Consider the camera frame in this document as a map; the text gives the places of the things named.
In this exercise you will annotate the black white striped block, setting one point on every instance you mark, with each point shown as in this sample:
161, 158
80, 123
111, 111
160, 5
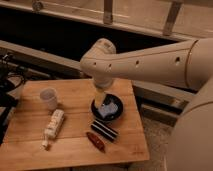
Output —
104, 130

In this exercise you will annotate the black round bowl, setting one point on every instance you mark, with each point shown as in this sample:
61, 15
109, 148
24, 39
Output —
110, 98

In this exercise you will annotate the dark red oblong object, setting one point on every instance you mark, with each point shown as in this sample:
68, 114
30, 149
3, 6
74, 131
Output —
96, 141

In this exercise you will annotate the metal window frame rail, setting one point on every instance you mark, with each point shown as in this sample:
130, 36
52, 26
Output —
177, 19

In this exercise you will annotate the white tube bottle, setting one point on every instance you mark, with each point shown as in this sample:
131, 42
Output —
53, 127

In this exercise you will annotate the translucent plastic cup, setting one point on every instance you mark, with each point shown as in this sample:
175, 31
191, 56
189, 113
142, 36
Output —
49, 97

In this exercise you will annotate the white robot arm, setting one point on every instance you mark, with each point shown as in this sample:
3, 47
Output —
187, 64

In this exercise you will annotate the wooden board table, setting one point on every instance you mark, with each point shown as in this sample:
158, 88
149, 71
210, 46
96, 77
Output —
22, 145

